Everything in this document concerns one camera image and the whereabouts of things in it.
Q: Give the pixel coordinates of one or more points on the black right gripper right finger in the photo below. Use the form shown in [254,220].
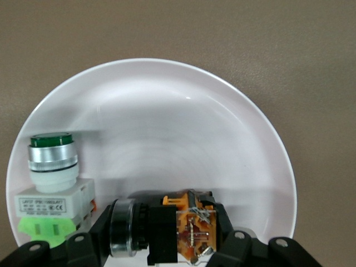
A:
[250,256]

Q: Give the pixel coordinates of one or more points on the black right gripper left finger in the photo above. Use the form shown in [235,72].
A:
[83,256]

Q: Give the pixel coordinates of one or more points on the orange push button switch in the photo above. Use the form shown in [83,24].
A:
[167,231]

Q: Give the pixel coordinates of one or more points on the pink round plate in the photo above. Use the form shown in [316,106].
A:
[167,139]

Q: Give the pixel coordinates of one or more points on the brown table mat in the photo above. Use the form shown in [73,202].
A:
[178,27]

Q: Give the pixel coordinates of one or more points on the green push button switch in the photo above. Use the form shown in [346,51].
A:
[53,169]

